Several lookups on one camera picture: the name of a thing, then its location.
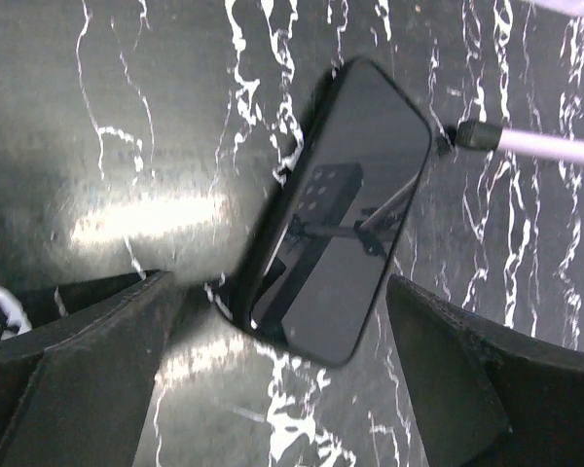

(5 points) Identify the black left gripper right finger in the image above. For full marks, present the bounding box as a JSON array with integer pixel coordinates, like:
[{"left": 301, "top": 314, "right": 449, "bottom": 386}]
[{"left": 385, "top": 274, "right": 584, "bottom": 466}]

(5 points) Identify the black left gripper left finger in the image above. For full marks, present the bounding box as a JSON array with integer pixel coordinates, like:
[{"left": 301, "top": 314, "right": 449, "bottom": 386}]
[{"left": 0, "top": 271, "right": 175, "bottom": 466}]

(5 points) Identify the lilac tripod stand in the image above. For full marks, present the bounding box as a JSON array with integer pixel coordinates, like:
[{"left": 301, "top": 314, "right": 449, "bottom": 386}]
[{"left": 452, "top": 1, "right": 584, "bottom": 165}]

